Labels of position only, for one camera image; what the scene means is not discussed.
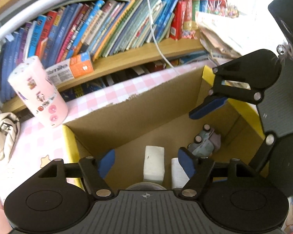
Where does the yellow cardboard box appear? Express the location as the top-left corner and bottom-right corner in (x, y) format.
(62, 66), (264, 191)

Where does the white foam sponge block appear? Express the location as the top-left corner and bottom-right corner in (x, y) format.
(143, 145), (165, 185)

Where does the wooden bookshelf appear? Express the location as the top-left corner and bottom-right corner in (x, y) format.
(0, 0), (230, 114)

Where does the stack of papers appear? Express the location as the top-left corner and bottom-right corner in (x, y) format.
(196, 12), (249, 58)

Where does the beige crumpled cloth bag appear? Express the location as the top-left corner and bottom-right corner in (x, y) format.
(0, 113), (21, 163)

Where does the pink checkered table mat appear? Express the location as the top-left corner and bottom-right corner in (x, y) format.
(0, 60), (211, 225)

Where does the orange white box on shelf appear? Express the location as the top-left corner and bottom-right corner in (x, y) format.
(46, 52), (94, 86)

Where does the pink sticker-covered cylinder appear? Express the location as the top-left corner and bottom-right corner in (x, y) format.
(8, 56), (68, 127)

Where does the white charging cable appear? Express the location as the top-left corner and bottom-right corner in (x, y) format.
(141, 0), (181, 76)

